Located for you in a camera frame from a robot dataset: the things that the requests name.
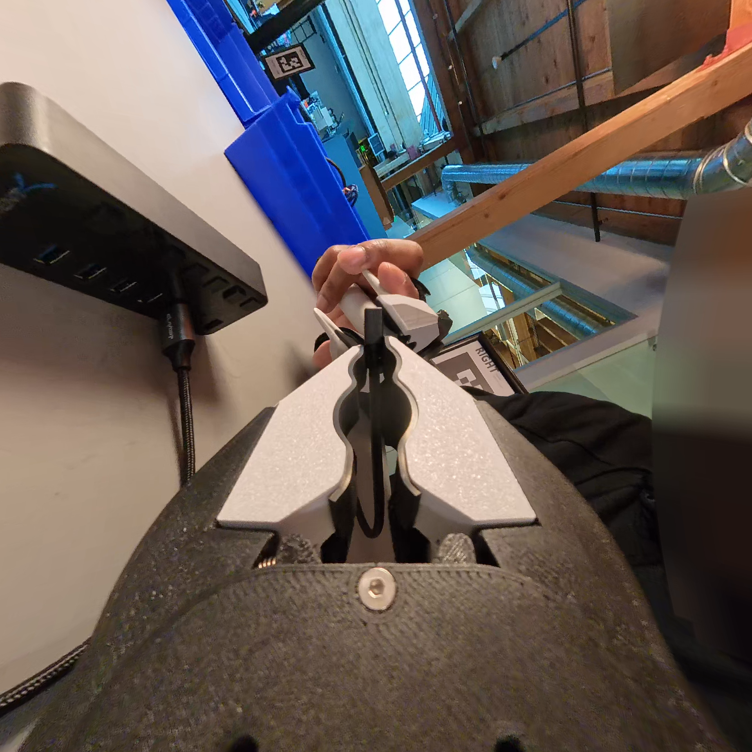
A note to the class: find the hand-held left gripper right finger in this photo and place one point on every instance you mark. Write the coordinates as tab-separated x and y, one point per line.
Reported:
464	452

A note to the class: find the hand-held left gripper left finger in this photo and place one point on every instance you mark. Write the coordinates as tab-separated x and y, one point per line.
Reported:
282	458

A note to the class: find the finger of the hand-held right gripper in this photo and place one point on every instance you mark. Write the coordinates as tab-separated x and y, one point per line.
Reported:
329	332
411	314

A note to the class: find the glossy black usb hub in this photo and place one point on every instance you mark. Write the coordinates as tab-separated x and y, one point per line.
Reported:
88	194

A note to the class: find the person's right forearm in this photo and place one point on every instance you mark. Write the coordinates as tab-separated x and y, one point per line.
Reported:
576	446

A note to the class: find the person's right hand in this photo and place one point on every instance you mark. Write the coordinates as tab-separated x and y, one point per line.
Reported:
364	258

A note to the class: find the wooden beam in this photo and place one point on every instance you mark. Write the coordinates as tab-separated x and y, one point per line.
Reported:
587	158

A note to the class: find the printed marker tag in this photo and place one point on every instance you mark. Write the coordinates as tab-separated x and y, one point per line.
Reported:
288	62

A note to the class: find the silver air duct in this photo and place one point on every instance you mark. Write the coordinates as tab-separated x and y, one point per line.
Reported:
646	176
517	282

